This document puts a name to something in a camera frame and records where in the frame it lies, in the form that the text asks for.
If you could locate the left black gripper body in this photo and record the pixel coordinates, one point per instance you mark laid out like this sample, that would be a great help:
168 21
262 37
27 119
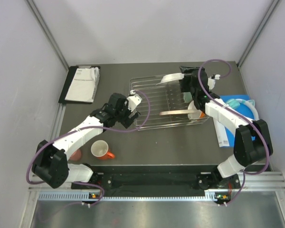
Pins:
123 116

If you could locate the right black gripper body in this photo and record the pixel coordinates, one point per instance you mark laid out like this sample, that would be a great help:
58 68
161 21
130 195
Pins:
186 86

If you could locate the green ceramic bowl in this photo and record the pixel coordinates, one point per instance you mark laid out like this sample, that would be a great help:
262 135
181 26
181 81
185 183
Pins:
187 97

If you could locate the white blue-rimmed plate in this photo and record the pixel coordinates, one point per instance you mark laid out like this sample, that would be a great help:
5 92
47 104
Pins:
170 78

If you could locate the small white bowl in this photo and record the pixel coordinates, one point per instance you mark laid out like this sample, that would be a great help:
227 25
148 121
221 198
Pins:
195 113

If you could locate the metal wire dish rack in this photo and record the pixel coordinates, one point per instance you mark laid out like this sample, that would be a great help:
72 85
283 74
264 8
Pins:
162 97

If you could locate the pink cream floral plate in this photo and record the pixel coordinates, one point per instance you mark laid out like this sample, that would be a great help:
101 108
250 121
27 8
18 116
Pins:
175 112

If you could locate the orange white mug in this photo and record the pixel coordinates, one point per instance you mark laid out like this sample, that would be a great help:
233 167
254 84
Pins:
100 149

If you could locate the pink plastic cup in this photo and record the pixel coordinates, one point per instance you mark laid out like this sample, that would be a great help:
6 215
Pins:
76 155

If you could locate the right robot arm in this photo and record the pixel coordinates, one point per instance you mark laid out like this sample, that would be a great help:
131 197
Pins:
252 141

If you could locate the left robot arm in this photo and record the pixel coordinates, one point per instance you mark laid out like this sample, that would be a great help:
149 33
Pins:
50 162

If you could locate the teal cat-ear headphones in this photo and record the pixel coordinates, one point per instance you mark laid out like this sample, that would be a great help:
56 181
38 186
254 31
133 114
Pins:
244 107

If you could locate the blue folder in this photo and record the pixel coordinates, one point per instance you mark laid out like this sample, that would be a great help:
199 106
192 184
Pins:
224 136

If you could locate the black tray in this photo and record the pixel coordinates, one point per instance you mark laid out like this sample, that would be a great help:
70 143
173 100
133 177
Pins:
67 84

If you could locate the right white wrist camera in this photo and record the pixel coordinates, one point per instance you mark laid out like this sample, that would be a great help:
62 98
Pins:
212 81

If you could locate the aluminium rail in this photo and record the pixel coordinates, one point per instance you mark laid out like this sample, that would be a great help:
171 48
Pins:
266 181

